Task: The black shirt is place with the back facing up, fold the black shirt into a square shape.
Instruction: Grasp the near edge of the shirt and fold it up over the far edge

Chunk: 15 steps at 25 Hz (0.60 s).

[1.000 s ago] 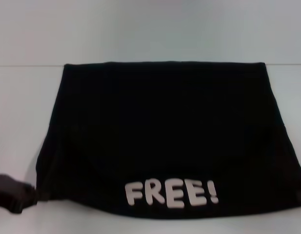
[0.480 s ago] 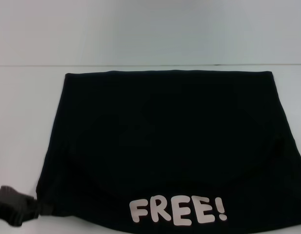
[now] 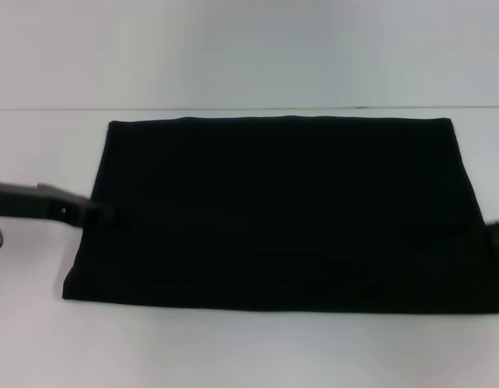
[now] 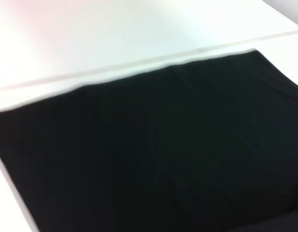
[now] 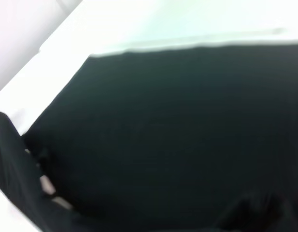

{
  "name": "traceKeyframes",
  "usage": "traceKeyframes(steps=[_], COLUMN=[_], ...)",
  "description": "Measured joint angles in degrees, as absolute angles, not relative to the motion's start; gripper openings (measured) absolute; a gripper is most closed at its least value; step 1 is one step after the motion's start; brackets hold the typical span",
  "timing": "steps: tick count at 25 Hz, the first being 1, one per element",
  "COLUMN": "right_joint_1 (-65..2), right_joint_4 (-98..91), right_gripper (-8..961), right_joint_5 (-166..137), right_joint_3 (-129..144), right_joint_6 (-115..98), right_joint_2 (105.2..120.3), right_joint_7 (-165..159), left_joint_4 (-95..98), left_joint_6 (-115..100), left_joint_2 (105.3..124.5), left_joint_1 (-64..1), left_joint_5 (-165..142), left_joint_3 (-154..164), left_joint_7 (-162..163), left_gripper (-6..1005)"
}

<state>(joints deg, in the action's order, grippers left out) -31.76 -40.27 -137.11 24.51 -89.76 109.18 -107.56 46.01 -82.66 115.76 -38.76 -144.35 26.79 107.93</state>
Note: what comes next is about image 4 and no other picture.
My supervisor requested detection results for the black t-shirt with FREE print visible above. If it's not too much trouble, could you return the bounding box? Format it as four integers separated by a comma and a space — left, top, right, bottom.
0, 48, 298, 232

